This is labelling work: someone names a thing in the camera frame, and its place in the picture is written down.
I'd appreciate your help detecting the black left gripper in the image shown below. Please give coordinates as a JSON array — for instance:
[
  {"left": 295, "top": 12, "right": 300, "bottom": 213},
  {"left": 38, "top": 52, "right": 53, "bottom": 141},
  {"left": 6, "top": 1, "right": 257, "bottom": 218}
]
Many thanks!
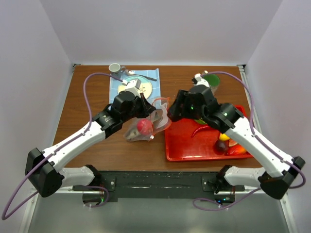
[{"left": 121, "top": 93, "right": 156, "bottom": 123}]

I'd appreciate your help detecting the red apple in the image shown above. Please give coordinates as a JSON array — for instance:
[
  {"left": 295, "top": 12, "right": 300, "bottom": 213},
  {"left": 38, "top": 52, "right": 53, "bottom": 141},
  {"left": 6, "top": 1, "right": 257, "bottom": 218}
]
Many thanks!
[{"left": 137, "top": 119, "right": 153, "bottom": 135}]

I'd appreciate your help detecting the clear zip top bag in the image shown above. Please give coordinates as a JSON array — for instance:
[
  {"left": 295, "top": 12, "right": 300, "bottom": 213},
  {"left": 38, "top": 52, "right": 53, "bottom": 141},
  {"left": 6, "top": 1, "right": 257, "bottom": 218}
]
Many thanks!
[{"left": 123, "top": 97, "right": 172, "bottom": 142}]

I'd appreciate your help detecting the grey toy fish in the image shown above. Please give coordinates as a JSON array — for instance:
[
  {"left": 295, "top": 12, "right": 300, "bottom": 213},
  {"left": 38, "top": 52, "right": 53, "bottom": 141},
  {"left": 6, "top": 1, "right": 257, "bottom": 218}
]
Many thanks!
[{"left": 124, "top": 109, "right": 163, "bottom": 142}]

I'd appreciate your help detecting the red chili pepper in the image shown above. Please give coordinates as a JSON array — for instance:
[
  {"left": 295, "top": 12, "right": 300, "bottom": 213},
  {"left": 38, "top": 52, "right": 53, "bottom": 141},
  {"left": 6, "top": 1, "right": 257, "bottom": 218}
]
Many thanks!
[{"left": 191, "top": 125, "right": 210, "bottom": 138}]

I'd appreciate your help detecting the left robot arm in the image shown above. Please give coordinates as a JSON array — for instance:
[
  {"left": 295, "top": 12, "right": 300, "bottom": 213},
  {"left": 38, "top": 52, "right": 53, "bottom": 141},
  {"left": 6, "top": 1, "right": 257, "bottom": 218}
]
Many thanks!
[{"left": 25, "top": 91, "right": 155, "bottom": 198}]

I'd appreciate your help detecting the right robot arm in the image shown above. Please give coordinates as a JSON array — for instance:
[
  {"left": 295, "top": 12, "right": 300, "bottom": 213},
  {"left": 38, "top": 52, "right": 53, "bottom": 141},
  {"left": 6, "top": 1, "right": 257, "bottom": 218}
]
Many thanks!
[{"left": 168, "top": 84, "right": 305, "bottom": 200}]

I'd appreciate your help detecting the blue checked cloth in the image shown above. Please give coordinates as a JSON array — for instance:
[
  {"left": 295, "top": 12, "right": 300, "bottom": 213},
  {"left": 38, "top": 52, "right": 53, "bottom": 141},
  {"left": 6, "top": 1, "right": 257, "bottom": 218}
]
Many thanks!
[{"left": 109, "top": 68, "right": 161, "bottom": 103}]

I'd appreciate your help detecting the cream and teal plate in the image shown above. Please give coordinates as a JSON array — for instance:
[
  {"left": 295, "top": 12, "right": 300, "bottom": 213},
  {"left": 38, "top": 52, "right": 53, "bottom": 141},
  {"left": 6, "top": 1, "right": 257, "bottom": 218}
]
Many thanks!
[{"left": 125, "top": 76, "right": 153, "bottom": 98}]

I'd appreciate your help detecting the floral mug green inside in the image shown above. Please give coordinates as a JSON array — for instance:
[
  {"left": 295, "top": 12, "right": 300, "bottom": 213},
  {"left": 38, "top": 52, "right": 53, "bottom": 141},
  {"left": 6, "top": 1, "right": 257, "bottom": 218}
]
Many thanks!
[{"left": 202, "top": 70, "right": 220, "bottom": 94}]

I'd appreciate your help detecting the red plastic tray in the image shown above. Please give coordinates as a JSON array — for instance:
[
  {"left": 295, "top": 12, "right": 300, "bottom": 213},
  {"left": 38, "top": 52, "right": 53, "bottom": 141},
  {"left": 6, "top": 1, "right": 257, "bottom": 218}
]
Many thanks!
[{"left": 165, "top": 119, "right": 252, "bottom": 162}]

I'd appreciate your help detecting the metal spoon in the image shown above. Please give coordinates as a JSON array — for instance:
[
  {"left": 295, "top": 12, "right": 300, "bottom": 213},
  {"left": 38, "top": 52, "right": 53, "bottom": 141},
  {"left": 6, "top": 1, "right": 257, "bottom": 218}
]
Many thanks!
[{"left": 124, "top": 69, "right": 157, "bottom": 82}]

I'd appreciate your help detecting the yellow lemon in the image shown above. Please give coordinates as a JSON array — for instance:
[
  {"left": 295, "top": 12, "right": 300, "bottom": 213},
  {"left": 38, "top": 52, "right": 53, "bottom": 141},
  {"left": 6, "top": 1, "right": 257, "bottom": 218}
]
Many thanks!
[{"left": 219, "top": 133, "right": 230, "bottom": 141}]

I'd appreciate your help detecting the grey mug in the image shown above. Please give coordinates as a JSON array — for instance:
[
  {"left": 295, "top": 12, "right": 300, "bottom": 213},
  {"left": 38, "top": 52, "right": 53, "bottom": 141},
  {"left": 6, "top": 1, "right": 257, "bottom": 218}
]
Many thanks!
[{"left": 108, "top": 63, "right": 126, "bottom": 76}]

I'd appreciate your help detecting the watermelon slice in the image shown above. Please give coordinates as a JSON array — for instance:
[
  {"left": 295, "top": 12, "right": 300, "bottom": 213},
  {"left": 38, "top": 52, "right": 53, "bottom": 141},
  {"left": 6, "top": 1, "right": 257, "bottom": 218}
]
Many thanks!
[{"left": 228, "top": 139, "right": 238, "bottom": 147}]

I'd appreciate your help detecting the red pink peach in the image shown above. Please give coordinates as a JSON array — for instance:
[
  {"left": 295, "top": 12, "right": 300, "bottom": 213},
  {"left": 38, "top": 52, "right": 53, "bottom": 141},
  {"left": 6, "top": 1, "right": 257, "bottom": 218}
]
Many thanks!
[{"left": 226, "top": 145, "right": 247, "bottom": 156}]

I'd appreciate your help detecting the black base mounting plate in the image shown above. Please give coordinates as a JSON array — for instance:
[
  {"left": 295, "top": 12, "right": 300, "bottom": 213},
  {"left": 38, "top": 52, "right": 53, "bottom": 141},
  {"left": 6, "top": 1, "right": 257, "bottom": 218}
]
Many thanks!
[{"left": 72, "top": 170, "right": 245, "bottom": 204}]

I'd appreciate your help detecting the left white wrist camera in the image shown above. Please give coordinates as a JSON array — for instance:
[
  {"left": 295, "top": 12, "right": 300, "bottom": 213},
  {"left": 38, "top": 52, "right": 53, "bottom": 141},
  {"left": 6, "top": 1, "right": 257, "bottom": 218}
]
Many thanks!
[{"left": 121, "top": 79, "right": 141, "bottom": 96}]

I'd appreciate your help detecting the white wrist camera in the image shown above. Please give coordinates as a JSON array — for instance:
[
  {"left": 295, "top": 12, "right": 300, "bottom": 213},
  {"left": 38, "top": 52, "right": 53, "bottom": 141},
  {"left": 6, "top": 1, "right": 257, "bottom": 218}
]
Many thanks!
[
  {"left": 121, "top": 79, "right": 141, "bottom": 96},
  {"left": 191, "top": 73, "right": 210, "bottom": 87}
]

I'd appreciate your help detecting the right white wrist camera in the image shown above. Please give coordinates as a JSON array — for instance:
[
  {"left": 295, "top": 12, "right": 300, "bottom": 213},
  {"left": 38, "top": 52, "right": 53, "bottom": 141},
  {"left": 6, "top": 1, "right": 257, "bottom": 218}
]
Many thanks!
[{"left": 191, "top": 73, "right": 210, "bottom": 87}]

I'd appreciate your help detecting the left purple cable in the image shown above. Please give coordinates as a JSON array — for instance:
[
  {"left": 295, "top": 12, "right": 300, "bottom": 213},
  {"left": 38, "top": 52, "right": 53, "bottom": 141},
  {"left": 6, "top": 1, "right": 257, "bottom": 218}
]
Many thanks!
[{"left": 1, "top": 72, "right": 124, "bottom": 221}]

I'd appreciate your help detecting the purple cable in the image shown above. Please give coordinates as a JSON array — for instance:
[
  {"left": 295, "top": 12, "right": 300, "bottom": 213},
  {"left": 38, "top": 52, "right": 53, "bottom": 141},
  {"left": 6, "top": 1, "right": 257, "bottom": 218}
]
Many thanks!
[
  {"left": 206, "top": 71, "right": 306, "bottom": 189},
  {"left": 1, "top": 72, "right": 124, "bottom": 221}
]

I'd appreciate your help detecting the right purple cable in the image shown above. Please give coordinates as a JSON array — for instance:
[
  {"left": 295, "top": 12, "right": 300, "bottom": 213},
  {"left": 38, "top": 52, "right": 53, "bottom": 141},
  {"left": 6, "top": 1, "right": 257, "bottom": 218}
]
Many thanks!
[{"left": 206, "top": 71, "right": 306, "bottom": 189}]

